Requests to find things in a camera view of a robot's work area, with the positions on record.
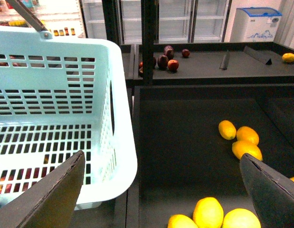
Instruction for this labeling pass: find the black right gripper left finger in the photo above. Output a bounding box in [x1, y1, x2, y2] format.
[0, 151, 85, 228]

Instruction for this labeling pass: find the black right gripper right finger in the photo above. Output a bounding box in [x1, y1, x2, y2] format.
[239, 153, 294, 228]

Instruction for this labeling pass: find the yellow lemon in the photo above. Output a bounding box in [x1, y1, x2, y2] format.
[232, 140, 263, 161]
[218, 120, 237, 140]
[192, 197, 224, 228]
[236, 126, 259, 145]
[222, 208, 261, 228]
[167, 214, 197, 228]

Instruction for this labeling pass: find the light blue plastic basket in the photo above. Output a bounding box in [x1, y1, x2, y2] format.
[0, 26, 137, 209]

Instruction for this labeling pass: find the brown basket handle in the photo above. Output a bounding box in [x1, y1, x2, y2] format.
[6, 0, 47, 32]

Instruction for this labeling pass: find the yellow lemon far tray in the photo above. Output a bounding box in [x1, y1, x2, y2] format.
[282, 53, 294, 63]

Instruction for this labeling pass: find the black fruit display tray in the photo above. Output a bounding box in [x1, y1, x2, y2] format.
[126, 84, 294, 228]

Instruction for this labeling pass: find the black rear display tray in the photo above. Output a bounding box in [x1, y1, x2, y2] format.
[132, 41, 294, 84]

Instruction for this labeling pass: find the white chest freezer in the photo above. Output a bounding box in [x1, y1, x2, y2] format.
[229, 7, 282, 43]

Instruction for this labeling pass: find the dark red apple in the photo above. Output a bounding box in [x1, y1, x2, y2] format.
[157, 55, 169, 70]
[163, 45, 174, 60]

